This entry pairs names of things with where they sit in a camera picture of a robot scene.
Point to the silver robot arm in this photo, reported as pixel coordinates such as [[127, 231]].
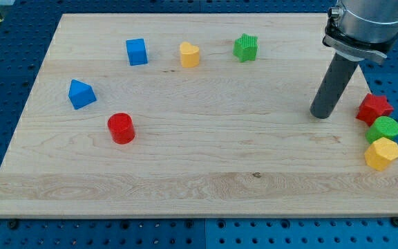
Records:
[[362, 29]]

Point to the light wooden board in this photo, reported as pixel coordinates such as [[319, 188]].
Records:
[[220, 140]]

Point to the yellow heart block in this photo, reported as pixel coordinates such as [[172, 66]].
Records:
[[189, 55]]

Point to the red cylinder block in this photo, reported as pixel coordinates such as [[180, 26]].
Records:
[[121, 128]]

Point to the green star block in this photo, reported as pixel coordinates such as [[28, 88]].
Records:
[[245, 48]]

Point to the blue cube block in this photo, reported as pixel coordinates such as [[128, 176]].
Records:
[[136, 51]]

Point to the blue pentagon prism block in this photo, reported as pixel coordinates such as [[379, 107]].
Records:
[[80, 94]]

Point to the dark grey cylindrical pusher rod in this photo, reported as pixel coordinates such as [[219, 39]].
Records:
[[332, 86]]

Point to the red star block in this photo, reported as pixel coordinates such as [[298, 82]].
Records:
[[373, 107]]

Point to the green cylinder block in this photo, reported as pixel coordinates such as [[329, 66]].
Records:
[[382, 127]]

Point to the yellow hexagon block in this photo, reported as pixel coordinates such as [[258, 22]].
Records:
[[381, 153]]

